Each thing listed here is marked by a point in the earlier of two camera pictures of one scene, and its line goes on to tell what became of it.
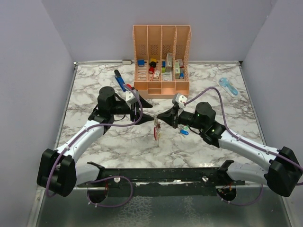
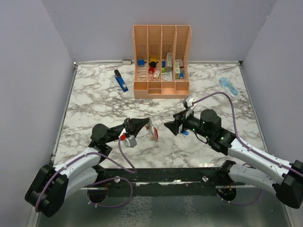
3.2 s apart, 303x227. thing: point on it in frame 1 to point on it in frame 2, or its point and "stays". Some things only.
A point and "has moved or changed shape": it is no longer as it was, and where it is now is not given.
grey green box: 169,62 stays
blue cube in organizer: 141,63 stays
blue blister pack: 228,87 stays
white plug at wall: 127,62 stays
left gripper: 132,111 to 133,126
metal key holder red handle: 157,129 has moved or changed shape
